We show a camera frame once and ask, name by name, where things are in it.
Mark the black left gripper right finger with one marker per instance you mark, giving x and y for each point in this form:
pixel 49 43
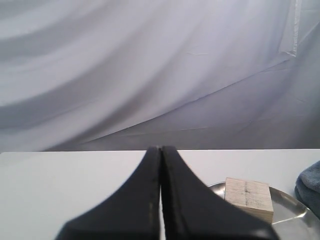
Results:
pixel 192 211

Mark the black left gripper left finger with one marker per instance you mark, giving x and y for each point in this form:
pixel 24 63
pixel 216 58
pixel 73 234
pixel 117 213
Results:
pixel 130 213

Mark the light wooden cube block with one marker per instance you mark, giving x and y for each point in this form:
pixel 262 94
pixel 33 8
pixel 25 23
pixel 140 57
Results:
pixel 253 197

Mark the grey fluffy towel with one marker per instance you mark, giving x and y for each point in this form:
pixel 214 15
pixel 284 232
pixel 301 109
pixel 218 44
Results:
pixel 307 188

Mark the round stainless steel plate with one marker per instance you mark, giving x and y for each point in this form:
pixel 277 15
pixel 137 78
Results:
pixel 286 208

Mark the white backdrop curtain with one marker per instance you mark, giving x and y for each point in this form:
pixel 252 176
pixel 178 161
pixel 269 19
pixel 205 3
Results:
pixel 93 75

